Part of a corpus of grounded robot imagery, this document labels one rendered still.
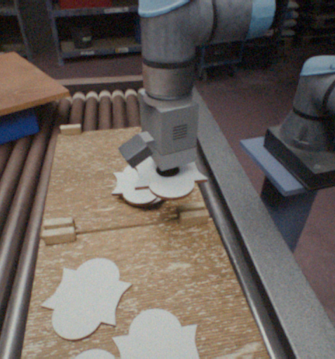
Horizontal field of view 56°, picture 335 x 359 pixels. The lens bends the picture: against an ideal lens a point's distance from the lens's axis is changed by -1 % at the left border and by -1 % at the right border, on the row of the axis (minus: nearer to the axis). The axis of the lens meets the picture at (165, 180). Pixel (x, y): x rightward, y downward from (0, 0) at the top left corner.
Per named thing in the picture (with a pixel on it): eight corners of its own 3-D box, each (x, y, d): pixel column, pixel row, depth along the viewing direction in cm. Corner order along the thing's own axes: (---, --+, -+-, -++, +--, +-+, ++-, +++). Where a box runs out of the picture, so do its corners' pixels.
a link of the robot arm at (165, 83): (155, 73, 41) (132, 55, 47) (155, 105, 44) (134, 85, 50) (204, 64, 44) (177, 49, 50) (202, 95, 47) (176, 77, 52)
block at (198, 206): (202, 210, 69) (203, 200, 67) (204, 215, 67) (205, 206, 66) (175, 213, 68) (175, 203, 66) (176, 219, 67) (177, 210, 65)
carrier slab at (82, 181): (173, 128, 100) (173, 123, 99) (209, 220, 68) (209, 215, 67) (59, 138, 95) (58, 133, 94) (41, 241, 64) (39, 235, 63)
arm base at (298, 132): (315, 122, 100) (324, 92, 93) (343, 148, 88) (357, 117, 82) (270, 126, 97) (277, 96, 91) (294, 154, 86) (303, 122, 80)
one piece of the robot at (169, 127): (104, 72, 47) (115, 162, 57) (124, 94, 41) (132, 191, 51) (176, 61, 51) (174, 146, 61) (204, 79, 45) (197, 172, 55)
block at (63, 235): (76, 235, 63) (74, 225, 61) (76, 242, 62) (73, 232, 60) (45, 238, 62) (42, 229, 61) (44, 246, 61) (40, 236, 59)
